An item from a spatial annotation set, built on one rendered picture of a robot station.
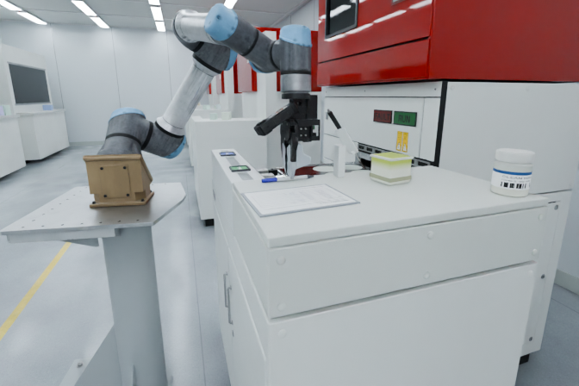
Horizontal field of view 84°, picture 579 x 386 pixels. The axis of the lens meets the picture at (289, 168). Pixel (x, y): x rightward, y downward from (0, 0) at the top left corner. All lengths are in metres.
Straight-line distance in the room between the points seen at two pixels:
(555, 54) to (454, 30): 0.44
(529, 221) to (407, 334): 0.35
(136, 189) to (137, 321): 0.48
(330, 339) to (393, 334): 0.14
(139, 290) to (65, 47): 8.26
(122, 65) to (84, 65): 0.79
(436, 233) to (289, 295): 0.30
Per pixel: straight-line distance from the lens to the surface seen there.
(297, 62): 0.78
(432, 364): 0.84
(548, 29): 1.41
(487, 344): 0.93
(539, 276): 1.70
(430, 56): 1.05
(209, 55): 1.20
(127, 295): 1.32
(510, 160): 0.82
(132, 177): 1.17
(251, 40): 0.82
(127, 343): 1.44
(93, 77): 9.10
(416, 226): 0.63
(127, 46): 9.04
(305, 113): 0.80
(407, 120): 1.17
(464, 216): 0.70
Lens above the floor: 1.18
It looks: 13 degrees down
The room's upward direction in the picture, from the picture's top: straight up
